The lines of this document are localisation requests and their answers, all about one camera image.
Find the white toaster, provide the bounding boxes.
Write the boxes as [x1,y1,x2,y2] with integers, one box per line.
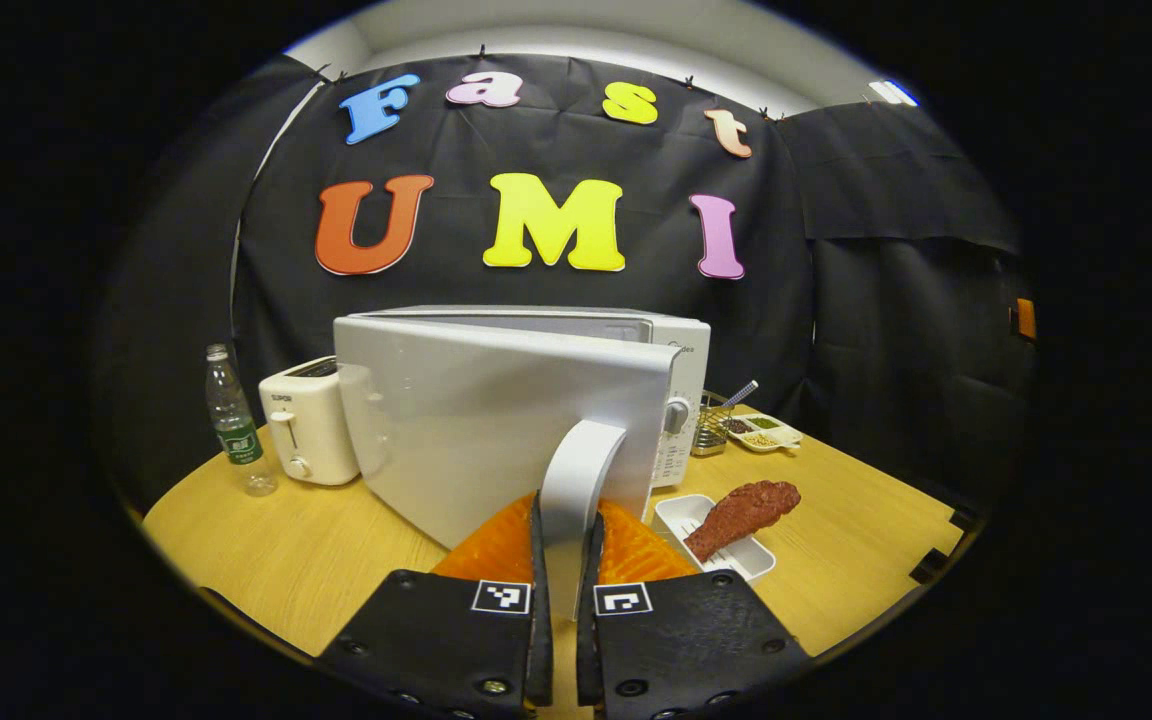
[258,356,362,487]

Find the brown meat piece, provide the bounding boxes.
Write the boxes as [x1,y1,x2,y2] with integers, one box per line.
[684,480,802,563]

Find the white microwave oven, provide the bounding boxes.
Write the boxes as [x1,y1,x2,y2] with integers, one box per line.
[333,305,712,621]

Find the white divided condiment dish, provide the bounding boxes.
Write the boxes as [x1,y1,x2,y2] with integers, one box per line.
[723,412,805,454]

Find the clear green label water bottle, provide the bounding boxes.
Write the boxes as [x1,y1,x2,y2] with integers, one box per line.
[204,343,279,498]

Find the metal wire basket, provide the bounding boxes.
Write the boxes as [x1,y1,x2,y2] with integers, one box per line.
[691,390,737,458]

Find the white rectangular tray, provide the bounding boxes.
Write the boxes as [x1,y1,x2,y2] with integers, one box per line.
[652,494,777,584]

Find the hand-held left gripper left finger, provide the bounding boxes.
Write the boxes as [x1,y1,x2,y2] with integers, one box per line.
[314,492,555,720]

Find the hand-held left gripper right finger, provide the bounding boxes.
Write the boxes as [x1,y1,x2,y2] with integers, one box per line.
[576,500,815,720]

